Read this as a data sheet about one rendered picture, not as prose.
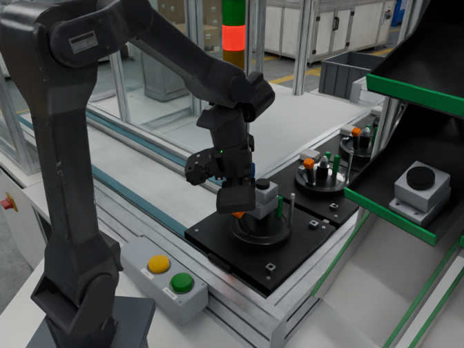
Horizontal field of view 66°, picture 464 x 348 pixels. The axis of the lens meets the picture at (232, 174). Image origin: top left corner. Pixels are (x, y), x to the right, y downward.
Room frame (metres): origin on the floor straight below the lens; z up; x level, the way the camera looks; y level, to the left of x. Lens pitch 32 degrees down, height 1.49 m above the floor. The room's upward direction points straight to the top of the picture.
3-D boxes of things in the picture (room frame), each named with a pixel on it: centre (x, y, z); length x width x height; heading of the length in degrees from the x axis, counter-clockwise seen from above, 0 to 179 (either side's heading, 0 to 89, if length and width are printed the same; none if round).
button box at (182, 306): (0.51, 0.15, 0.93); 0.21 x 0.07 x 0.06; 47
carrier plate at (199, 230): (0.61, -0.06, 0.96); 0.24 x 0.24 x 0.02; 47
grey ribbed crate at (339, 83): (2.54, -1.00, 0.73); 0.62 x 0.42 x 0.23; 47
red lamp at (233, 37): (0.83, 0.00, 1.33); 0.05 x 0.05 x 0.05
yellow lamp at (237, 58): (0.83, 0.00, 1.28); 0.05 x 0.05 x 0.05
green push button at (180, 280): (0.46, 0.09, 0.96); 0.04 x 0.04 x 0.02
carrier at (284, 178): (0.80, -0.24, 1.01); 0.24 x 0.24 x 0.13; 47
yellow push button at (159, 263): (0.51, 0.15, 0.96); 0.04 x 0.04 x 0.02
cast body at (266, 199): (0.62, -0.07, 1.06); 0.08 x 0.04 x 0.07; 137
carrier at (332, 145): (0.98, -0.40, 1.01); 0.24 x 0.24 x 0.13; 47
